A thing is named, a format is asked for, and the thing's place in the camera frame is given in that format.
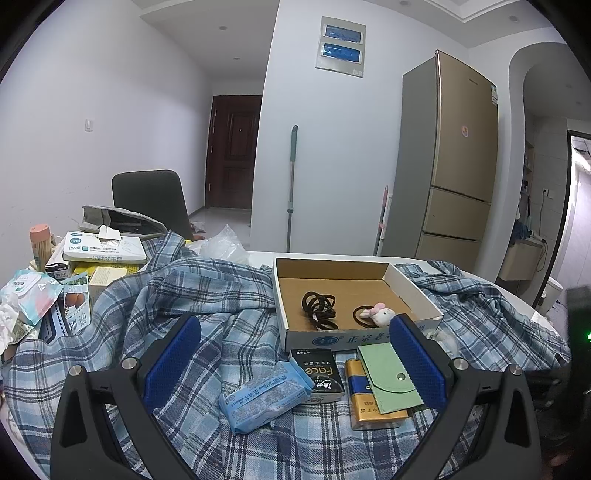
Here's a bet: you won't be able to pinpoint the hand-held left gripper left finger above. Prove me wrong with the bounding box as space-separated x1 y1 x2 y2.
50 315 204 480

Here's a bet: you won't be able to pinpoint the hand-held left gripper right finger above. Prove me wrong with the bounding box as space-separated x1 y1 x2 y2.
389 314 542 480

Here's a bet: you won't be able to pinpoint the green snap pouch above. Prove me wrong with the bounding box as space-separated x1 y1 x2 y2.
356 342 424 415

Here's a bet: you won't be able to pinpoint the bunny hair tie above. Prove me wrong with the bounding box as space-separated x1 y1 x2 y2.
353 302 399 329

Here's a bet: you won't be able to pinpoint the gold cigarette pack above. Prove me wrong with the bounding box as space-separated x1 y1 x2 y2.
344 357 411 431

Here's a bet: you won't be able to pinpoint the black packet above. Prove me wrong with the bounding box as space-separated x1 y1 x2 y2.
290 348 346 404

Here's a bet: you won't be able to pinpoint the blue tissue packet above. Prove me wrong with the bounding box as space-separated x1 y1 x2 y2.
218 359 314 435

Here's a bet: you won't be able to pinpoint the shallow cardboard box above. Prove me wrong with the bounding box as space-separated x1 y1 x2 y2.
271 257 445 352

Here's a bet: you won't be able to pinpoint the white toilet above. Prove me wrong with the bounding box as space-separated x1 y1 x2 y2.
545 277 565 315

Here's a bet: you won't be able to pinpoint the blue plaid shirt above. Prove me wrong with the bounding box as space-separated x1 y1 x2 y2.
0 229 573 480

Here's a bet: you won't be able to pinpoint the beige cabinet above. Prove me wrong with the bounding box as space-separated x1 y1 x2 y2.
499 235 544 282

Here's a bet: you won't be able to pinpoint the pale yellow box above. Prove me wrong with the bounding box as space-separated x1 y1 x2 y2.
88 266 127 301

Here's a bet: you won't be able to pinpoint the egg print box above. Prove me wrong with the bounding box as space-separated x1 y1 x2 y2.
62 272 93 335

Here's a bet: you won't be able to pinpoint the yellow flat box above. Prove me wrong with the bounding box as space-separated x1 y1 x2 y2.
69 262 139 278

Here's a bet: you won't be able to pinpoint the blue striped packet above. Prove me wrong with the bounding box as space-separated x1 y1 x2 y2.
39 300 70 344

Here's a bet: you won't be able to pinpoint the clear plastic bag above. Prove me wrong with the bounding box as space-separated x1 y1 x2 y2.
187 224 250 265

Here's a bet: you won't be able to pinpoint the white glove box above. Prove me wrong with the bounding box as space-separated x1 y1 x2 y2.
62 229 148 265

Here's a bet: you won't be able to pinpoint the grey fabric bag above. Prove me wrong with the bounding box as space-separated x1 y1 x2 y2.
79 206 168 236

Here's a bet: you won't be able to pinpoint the wet wipes pack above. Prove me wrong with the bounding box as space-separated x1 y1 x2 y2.
0 269 63 326

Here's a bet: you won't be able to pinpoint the dark grey chair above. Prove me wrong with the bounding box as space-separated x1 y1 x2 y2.
111 170 195 241

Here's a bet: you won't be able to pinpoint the pink bottle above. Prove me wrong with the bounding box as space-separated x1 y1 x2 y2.
30 224 57 273

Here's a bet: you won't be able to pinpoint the gold refrigerator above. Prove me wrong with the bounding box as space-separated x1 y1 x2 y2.
379 51 500 273

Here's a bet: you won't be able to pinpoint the dark wooden door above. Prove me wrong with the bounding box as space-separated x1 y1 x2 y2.
204 95 262 210

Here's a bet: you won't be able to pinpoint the grey electrical panel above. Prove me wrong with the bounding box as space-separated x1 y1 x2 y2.
316 15 366 77

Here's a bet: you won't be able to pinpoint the black hair ties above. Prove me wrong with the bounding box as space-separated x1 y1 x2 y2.
301 292 340 330

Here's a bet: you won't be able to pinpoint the pink broom handle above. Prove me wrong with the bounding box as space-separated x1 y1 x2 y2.
372 185 393 257

